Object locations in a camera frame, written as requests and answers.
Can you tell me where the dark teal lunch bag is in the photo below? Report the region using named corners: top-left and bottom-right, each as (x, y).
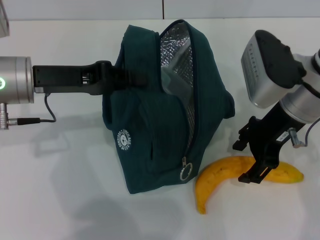
top-left (101, 19), bottom-right (236, 196)

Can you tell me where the yellow banana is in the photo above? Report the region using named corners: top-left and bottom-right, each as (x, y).
top-left (194, 155), bottom-right (305, 215)

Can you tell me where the silver zipper pull ring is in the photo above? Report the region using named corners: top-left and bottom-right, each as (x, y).
top-left (179, 156), bottom-right (194, 181)

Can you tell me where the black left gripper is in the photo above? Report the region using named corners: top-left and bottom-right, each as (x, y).
top-left (32, 60), bottom-right (149, 96)

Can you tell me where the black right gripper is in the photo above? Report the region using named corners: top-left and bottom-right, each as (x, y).
top-left (232, 102), bottom-right (305, 185)

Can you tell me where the grey left wrist cable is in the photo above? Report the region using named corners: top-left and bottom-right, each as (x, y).
top-left (7, 92), bottom-right (57, 125)

